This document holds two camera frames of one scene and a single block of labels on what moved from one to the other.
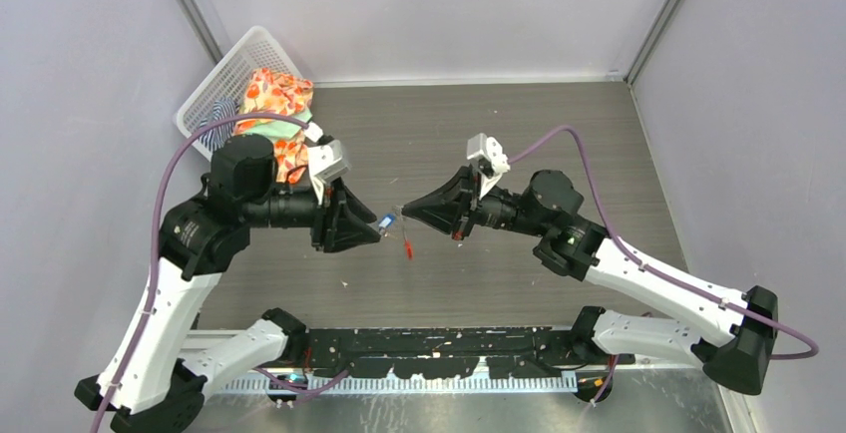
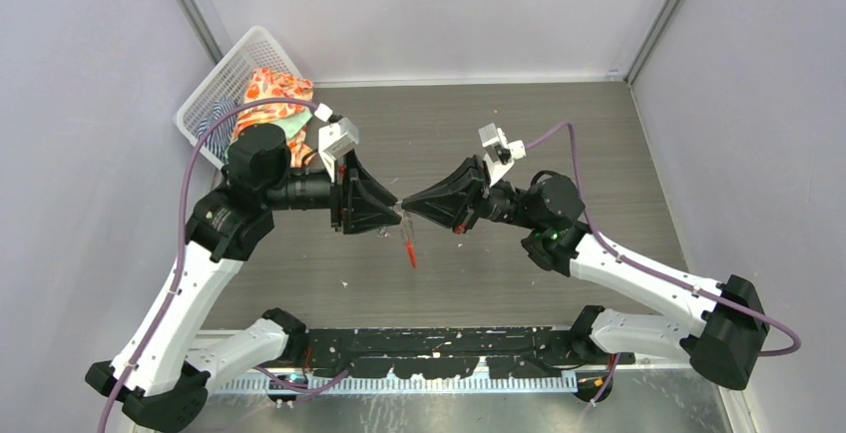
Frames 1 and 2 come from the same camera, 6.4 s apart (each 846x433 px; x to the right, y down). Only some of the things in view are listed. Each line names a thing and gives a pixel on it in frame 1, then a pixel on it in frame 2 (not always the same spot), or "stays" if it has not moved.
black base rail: (454, 352) stays
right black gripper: (453, 206) stays
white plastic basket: (255, 50) stays
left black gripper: (340, 232) → (357, 219)
